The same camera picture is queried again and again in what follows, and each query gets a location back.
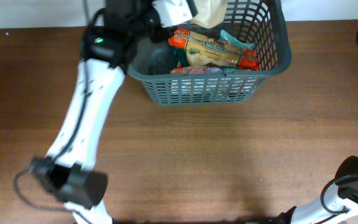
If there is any green Nescafe coffee bag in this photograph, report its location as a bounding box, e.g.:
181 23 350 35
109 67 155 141
170 46 190 68

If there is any red spaghetti pasta pack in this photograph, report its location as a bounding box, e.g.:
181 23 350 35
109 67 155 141
168 28 259 70

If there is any beige snack bag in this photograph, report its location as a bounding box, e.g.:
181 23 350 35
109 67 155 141
186 51 230 67

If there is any teal wet wipes pack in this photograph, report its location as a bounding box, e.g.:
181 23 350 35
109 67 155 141
220 30 254 50

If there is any white tissue multipack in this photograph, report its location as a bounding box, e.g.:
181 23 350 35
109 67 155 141
169 76 265 104

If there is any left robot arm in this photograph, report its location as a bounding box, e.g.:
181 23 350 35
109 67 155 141
27 1 197 223

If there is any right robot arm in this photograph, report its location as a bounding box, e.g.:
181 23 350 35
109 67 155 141
273 156 358 224

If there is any grey plastic basket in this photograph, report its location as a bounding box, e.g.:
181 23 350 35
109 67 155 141
128 0 291 105

